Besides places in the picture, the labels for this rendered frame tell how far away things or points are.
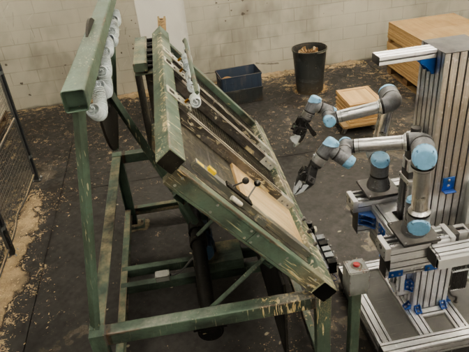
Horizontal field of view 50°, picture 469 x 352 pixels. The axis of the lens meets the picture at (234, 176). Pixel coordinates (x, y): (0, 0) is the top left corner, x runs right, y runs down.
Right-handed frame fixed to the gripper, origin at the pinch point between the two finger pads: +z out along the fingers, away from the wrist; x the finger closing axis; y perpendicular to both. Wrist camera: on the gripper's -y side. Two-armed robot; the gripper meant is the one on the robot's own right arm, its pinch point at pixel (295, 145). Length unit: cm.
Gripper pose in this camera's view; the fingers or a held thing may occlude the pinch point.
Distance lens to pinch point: 336.1
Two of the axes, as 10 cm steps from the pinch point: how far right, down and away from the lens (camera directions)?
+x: 1.7, 5.0, -8.5
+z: -3.7, 8.3, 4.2
